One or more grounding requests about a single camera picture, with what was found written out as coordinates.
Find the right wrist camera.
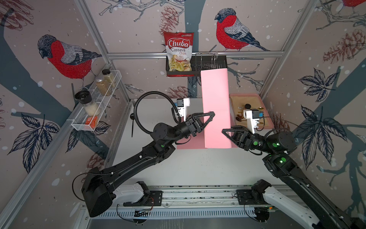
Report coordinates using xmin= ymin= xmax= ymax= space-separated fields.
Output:
xmin=243 ymin=109 xmax=264 ymax=134

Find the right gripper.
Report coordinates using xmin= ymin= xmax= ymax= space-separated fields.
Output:
xmin=223 ymin=126 xmax=275 ymax=156

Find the clear acrylic wall shelf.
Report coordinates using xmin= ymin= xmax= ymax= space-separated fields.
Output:
xmin=71 ymin=70 xmax=121 ymax=133

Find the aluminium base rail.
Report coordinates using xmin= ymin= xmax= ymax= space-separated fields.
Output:
xmin=81 ymin=184 xmax=304 ymax=210

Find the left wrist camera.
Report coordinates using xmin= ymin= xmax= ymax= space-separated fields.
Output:
xmin=176 ymin=98 xmax=190 ymax=121

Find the small red packet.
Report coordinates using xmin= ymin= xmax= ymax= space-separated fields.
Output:
xmin=85 ymin=116 xmax=98 ymax=129

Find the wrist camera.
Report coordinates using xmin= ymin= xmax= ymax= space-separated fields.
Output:
xmin=243 ymin=109 xmax=264 ymax=134
xmin=176 ymin=98 xmax=190 ymax=121

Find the black ladle spoon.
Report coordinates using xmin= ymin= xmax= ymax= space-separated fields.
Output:
xmin=130 ymin=113 xmax=135 ymax=137

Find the spice jar silver lid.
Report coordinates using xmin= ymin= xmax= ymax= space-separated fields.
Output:
xmin=95 ymin=77 xmax=112 ymax=96

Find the spice jar dark lid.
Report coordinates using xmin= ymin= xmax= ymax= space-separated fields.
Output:
xmin=102 ymin=69 xmax=116 ymax=87

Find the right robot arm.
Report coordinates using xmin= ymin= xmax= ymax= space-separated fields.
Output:
xmin=222 ymin=126 xmax=366 ymax=229

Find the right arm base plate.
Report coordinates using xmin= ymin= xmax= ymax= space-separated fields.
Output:
xmin=235 ymin=189 xmax=268 ymax=206

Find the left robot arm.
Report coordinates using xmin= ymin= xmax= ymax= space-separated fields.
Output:
xmin=81 ymin=112 xmax=215 ymax=218

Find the black lid rice jar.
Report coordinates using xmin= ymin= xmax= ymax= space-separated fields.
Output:
xmin=75 ymin=90 xmax=101 ymax=116

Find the Chuba cassava chips bag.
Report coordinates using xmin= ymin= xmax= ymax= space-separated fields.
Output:
xmin=163 ymin=32 xmax=194 ymax=76

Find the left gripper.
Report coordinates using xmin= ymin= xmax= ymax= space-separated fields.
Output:
xmin=167 ymin=113 xmax=211 ymax=146

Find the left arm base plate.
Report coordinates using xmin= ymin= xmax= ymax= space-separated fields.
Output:
xmin=123 ymin=190 xmax=163 ymax=207

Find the black wire wall basket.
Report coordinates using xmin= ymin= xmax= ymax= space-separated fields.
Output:
xmin=166 ymin=53 xmax=228 ymax=77

